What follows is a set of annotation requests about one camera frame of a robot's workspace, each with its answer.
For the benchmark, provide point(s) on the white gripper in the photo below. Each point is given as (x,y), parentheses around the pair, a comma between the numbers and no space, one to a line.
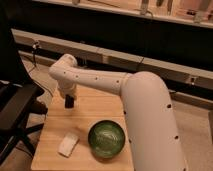
(68,91)

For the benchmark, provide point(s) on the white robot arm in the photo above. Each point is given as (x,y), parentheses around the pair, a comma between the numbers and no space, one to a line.
(151,124)

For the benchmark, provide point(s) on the black office chair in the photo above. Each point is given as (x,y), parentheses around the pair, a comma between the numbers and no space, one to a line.
(16,103)

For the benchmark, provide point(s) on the green glass bowl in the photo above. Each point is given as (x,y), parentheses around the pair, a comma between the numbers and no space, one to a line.
(106,139)

